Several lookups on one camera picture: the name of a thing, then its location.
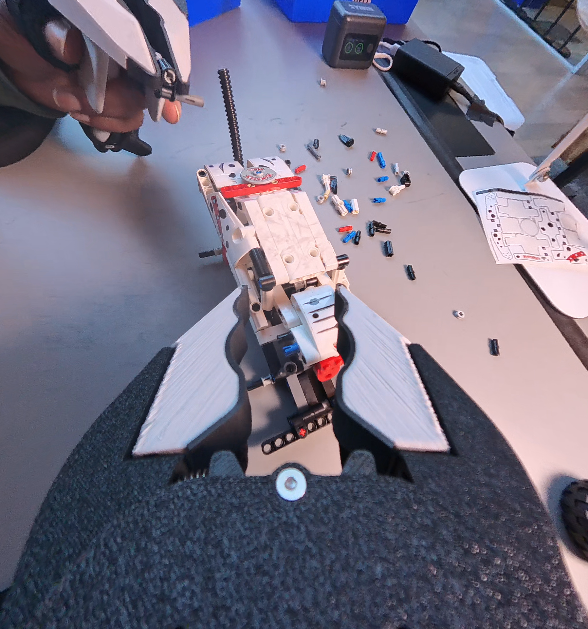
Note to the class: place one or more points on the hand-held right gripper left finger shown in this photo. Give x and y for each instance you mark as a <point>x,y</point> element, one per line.
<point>191,393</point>

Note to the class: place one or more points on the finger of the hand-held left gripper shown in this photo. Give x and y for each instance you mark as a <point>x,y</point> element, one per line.
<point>174,34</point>
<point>107,29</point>

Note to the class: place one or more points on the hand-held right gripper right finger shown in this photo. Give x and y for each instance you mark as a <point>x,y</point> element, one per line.
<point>392,393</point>

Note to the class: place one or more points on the small black connector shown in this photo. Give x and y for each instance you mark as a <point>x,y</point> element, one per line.
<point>166,79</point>

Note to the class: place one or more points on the dark grey axle pin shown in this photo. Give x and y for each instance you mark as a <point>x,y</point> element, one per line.
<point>191,100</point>

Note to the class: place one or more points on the black ribbed flexible rod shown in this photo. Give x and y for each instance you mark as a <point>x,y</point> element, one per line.
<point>232,113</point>

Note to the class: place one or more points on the white toy truck chassis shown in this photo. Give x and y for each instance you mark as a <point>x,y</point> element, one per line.
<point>284,246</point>

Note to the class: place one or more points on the grey desk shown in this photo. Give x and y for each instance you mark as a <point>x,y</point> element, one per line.
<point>78,295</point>

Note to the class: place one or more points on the person's left hand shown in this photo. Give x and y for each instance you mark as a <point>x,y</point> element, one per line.
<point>39,88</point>

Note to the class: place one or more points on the blue plastic bin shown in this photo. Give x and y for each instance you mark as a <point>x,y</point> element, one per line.
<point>304,10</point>
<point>215,10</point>

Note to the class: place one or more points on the black box device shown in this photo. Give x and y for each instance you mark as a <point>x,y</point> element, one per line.
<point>353,34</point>

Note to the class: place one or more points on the scattered small building pieces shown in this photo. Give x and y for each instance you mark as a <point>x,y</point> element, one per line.
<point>377,157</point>

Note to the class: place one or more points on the black power adapter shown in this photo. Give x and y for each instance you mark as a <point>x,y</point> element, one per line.
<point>427,67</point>

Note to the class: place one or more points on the white paper sheet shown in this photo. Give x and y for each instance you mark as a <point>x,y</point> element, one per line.
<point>490,84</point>

